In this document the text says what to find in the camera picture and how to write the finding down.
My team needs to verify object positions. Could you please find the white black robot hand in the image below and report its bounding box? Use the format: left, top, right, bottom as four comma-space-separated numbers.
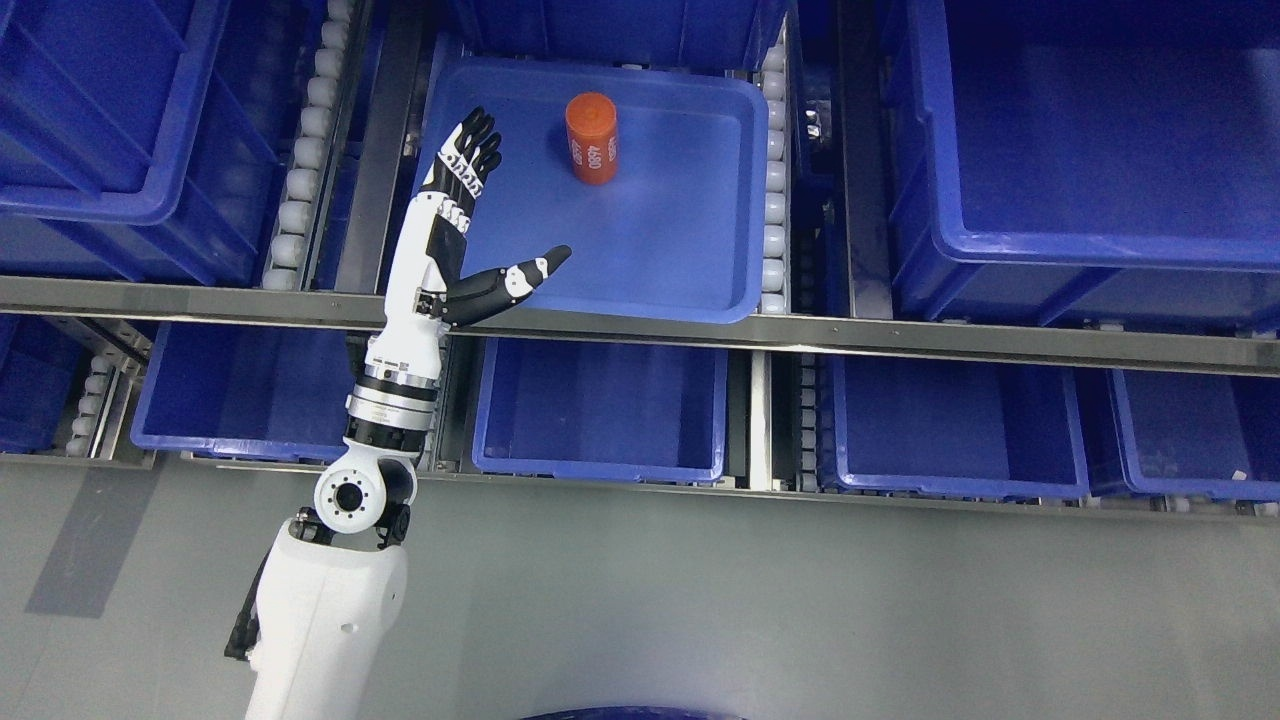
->
378, 106, 572, 348

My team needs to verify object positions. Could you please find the orange cylindrical capacitor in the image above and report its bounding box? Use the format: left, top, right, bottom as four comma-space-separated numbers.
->
564, 92, 620, 186

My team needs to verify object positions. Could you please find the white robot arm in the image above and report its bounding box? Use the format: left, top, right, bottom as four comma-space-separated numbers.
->
239, 329, 442, 719

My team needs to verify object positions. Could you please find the white roller track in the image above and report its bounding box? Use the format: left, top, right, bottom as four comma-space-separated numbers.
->
261, 1, 364, 291
756, 37, 790, 315
64, 355, 114, 457

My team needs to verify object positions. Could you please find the blue shallow tray bin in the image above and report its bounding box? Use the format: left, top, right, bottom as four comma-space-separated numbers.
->
421, 56, 769, 324

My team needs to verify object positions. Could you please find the blue bin lower middle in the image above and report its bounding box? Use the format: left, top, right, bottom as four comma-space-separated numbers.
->
471, 338, 730, 486

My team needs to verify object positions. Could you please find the large blue bin upper left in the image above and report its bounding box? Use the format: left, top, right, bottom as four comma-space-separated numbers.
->
1, 1, 329, 287

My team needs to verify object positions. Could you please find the large blue bin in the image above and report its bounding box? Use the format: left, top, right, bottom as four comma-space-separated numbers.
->
876, 1, 1279, 333
1, 1, 329, 287

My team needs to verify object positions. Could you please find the blue bin top middle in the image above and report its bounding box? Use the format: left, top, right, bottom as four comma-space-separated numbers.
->
447, 1, 792, 70

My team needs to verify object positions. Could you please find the white roller track middle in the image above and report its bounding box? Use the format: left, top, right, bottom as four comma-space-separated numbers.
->
756, 37, 790, 315

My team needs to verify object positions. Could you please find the white roller track lower left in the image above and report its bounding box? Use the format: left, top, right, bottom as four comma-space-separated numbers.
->
64, 355, 114, 457

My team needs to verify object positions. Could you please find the blue bin far left lower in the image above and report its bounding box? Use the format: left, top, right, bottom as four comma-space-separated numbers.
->
1, 314, 84, 454

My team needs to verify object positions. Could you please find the large blue bin upper right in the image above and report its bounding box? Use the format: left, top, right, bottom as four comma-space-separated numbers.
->
876, 1, 1279, 333

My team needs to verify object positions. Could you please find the blue bin far right lower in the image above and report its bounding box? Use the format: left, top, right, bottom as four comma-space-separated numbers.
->
1094, 370, 1279, 503

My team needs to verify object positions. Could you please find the metal shelf front rail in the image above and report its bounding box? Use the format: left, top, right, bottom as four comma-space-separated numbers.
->
1, 275, 1279, 378

